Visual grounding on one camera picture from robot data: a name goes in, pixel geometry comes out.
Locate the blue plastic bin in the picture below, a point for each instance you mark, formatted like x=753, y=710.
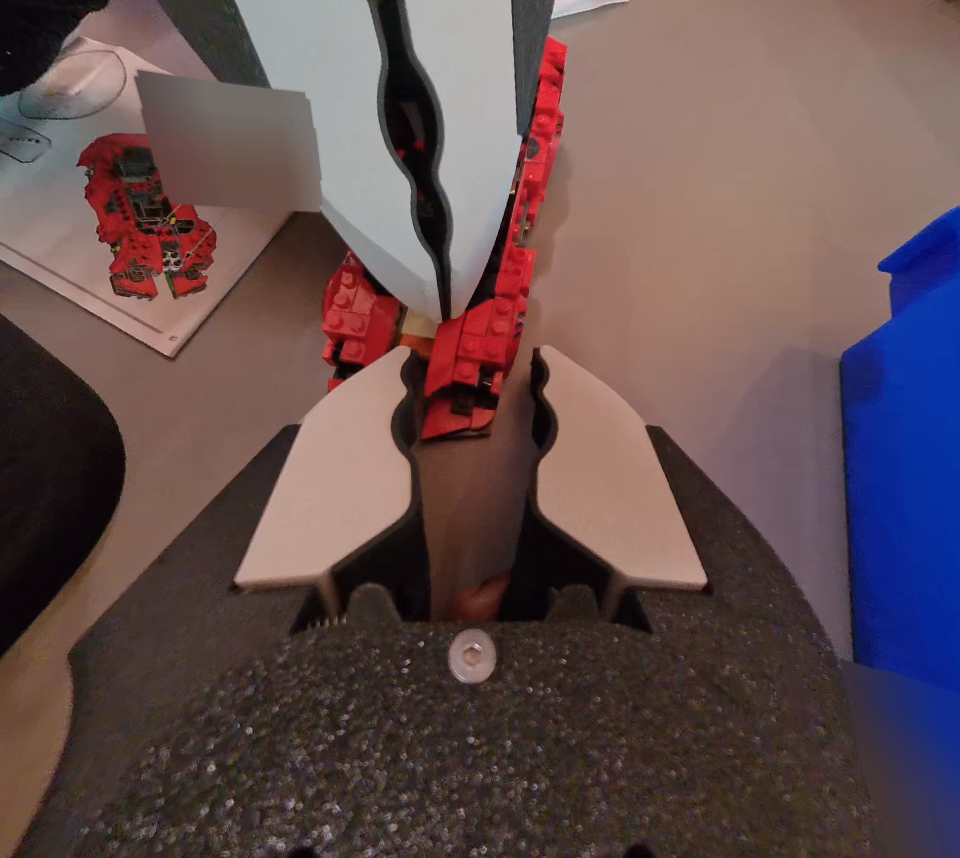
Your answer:
x=907, y=460

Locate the white building instruction booklet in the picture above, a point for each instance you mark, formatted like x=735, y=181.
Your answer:
x=30, y=213

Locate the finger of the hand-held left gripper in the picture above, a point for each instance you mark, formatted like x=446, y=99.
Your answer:
x=480, y=48
x=330, y=48

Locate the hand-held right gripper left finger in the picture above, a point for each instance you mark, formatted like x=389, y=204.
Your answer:
x=330, y=498

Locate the black mesh chair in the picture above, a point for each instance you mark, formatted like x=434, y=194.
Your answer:
x=45, y=483

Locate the person's right hand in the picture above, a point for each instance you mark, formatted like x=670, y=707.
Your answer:
x=484, y=595

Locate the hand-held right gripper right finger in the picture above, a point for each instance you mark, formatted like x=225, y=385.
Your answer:
x=615, y=498

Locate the red toy brick car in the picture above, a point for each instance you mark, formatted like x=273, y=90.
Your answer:
x=480, y=348

